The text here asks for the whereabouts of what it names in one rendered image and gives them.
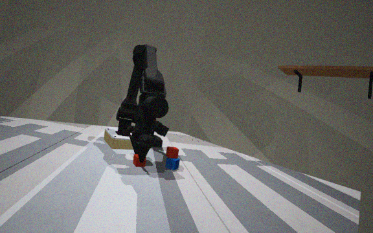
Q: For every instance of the red cube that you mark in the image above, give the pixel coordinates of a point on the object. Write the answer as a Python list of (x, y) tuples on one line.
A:
[(172, 152), (137, 162)]

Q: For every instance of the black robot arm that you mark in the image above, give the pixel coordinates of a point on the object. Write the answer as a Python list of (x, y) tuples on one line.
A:
[(152, 86)]

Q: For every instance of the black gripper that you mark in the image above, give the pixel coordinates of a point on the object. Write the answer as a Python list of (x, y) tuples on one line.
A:
[(142, 138)]

